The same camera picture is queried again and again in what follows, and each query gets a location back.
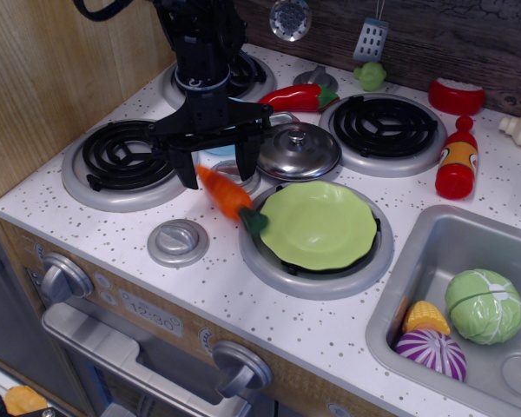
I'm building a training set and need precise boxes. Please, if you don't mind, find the silver sink basin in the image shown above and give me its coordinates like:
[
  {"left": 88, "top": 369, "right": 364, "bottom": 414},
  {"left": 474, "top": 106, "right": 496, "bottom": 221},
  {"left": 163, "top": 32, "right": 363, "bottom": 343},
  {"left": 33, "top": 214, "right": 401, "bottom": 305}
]
[{"left": 366, "top": 206, "right": 521, "bottom": 416}]

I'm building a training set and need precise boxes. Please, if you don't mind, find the silver oven door handle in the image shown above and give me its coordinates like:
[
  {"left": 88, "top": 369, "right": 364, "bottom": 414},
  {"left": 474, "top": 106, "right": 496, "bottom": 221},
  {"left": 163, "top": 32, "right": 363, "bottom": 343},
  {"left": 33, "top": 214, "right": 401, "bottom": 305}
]
[{"left": 42, "top": 304, "right": 252, "bottom": 416}]

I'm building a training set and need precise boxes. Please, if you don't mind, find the orange toy carrot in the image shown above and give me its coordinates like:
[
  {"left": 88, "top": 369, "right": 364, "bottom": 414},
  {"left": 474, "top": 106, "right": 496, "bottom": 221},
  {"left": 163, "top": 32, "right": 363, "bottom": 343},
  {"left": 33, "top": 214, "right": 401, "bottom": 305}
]
[{"left": 195, "top": 165, "right": 269, "bottom": 235}]

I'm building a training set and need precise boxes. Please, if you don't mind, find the light blue bowl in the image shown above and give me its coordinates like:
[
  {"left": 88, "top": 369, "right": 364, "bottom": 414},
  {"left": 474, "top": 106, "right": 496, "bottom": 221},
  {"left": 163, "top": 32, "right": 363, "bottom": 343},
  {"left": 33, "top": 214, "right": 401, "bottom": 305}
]
[{"left": 205, "top": 145, "right": 235, "bottom": 157}]

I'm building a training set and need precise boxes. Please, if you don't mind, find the stove burner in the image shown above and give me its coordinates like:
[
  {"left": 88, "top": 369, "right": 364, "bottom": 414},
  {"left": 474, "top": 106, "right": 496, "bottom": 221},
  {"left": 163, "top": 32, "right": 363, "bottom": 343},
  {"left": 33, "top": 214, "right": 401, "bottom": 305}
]
[
  {"left": 239, "top": 182, "right": 393, "bottom": 300},
  {"left": 162, "top": 51, "right": 277, "bottom": 109},
  {"left": 62, "top": 119, "right": 186, "bottom": 213},
  {"left": 319, "top": 93, "right": 446, "bottom": 178}
]

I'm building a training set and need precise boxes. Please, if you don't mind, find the right oven dial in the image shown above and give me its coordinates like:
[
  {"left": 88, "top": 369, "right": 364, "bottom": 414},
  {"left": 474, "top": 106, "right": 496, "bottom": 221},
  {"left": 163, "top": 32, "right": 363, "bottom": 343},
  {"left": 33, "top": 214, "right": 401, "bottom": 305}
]
[{"left": 212, "top": 341, "right": 273, "bottom": 398}]

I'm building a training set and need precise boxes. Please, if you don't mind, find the red ketchup bottle toy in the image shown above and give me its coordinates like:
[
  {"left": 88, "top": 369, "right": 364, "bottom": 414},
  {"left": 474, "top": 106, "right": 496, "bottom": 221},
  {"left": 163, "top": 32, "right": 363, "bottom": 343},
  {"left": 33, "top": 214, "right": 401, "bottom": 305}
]
[{"left": 435, "top": 116, "right": 478, "bottom": 200}]

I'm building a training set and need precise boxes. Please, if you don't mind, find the yellow object bottom left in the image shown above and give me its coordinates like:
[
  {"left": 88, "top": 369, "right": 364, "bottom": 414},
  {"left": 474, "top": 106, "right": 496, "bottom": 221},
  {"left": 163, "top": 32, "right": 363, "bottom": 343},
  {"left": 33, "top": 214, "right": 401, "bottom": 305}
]
[{"left": 3, "top": 386, "right": 48, "bottom": 416}]

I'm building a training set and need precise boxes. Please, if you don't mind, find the green cabbage toy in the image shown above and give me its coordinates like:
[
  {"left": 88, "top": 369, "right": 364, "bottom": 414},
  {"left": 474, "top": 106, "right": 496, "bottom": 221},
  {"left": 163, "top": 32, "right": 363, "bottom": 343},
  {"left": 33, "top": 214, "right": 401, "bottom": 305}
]
[{"left": 445, "top": 268, "right": 521, "bottom": 345}]

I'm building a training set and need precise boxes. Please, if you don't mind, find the left oven dial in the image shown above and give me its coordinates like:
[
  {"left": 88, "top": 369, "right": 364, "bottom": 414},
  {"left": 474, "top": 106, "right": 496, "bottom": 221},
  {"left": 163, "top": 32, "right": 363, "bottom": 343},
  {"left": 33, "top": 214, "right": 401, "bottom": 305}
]
[{"left": 41, "top": 252, "right": 94, "bottom": 303}]

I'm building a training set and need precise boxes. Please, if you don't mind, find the purple onion toy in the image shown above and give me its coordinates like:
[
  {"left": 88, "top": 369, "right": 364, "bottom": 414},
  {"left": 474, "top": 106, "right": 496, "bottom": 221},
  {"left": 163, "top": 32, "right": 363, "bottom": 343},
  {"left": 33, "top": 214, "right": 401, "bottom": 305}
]
[{"left": 395, "top": 329, "right": 467, "bottom": 381}]

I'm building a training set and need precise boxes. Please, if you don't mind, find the back left stove burner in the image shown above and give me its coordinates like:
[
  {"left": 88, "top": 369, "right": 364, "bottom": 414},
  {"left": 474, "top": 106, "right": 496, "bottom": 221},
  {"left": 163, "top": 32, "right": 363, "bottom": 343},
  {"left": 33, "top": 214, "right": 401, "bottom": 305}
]
[{"left": 162, "top": 51, "right": 277, "bottom": 109}]

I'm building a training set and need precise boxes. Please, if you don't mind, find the red cheese wheel toy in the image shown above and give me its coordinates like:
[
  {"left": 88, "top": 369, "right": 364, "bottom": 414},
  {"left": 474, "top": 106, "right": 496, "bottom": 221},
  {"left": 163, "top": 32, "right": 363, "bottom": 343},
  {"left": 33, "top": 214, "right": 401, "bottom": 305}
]
[{"left": 428, "top": 78, "right": 485, "bottom": 116}]

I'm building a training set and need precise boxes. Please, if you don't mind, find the yellow corn toy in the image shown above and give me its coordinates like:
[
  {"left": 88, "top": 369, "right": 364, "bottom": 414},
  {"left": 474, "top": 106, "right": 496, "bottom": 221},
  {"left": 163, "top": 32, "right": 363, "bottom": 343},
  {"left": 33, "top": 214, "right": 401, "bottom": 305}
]
[{"left": 402, "top": 301, "right": 451, "bottom": 335}]

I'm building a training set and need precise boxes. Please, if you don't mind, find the oven dial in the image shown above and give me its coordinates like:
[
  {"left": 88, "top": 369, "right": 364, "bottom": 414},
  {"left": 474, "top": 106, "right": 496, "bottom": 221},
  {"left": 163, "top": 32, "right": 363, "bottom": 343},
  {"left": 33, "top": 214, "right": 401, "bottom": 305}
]
[
  {"left": 41, "top": 252, "right": 94, "bottom": 303},
  {"left": 212, "top": 341, "right": 273, "bottom": 398}
]

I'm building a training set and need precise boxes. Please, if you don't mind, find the silver pot lid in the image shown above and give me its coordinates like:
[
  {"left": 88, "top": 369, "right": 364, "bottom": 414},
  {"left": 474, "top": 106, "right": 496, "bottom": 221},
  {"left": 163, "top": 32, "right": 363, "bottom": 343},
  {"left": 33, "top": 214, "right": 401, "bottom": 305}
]
[{"left": 257, "top": 122, "right": 341, "bottom": 182}]

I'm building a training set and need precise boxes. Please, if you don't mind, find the light green plate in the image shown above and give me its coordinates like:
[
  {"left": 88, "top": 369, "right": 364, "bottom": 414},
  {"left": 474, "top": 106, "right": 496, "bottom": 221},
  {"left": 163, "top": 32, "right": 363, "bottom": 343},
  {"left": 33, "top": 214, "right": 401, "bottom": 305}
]
[{"left": 260, "top": 181, "right": 377, "bottom": 271}]

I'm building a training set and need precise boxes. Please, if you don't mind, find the red toy chili pepper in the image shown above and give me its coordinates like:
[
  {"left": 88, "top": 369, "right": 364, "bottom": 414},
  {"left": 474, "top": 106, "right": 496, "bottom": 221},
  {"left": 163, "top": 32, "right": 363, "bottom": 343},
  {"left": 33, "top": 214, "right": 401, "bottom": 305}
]
[{"left": 259, "top": 83, "right": 340, "bottom": 112}]

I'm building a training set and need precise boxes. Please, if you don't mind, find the green broccoli toy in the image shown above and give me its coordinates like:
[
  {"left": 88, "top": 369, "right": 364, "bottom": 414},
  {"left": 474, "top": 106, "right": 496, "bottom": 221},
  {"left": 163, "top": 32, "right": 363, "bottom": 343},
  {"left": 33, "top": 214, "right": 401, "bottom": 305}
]
[{"left": 353, "top": 62, "right": 387, "bottom": 92}]

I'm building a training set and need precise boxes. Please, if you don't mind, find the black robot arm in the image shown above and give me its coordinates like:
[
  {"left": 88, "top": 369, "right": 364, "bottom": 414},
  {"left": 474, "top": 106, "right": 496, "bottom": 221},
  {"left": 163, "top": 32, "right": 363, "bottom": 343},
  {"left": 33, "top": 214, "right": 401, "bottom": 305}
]
[{"left": 146, "top": 1, "right": 274, "bottom": 189}]

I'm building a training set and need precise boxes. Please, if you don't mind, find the front right stove burner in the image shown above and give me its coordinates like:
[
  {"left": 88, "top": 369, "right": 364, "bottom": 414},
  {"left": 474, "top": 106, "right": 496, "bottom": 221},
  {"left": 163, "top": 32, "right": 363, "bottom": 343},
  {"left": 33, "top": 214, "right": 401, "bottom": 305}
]
[{"left": 239, "top": 182, "right": 393, "bottom": 300}]

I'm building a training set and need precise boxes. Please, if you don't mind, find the grey stovetop knob lower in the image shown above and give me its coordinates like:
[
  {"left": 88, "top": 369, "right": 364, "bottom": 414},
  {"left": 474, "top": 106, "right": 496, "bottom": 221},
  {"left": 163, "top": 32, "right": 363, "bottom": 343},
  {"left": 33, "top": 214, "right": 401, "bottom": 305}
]
[{"left": 147, "top": 219, "right": 209, "bottom": 268}]

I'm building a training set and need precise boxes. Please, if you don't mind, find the back right stove burner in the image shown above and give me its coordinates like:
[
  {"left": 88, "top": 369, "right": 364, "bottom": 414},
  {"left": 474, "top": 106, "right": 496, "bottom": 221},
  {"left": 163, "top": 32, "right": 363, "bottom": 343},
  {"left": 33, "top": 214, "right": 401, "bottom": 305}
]
[{"left": 319, "top": 93, "right": 446, "bottom": 178}]

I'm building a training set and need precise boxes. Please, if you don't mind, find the silver hanging skimmer spoon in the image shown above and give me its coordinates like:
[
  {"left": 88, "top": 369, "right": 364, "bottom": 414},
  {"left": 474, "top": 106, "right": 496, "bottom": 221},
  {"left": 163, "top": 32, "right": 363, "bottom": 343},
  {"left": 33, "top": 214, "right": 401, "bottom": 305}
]
[{"left": 269, "top": 0, "right": 312, "bottom": 42}]

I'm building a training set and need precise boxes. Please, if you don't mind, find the grey stovetop knob back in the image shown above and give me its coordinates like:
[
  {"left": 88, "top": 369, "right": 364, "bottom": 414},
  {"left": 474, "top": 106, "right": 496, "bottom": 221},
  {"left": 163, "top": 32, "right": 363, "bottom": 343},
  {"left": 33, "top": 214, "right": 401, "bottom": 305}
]
[{"left": 293, "top": 65, "right": 339, "bottom": 93}]

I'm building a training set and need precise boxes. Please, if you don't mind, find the front left stove burner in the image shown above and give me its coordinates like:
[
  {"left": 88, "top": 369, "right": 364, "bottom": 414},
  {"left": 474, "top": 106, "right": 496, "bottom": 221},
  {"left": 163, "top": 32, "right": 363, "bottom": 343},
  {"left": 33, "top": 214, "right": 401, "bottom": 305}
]
[{"left": 62, "top": 119, "right": 186, "bottom": 213}]

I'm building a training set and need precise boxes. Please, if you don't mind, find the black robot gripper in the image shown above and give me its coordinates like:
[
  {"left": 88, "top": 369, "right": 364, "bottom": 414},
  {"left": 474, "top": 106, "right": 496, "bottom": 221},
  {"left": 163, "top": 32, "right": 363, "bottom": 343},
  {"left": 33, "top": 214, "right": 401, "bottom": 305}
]
[{"left": 144, "top": 36, "right": 274, "bottom": 189}]

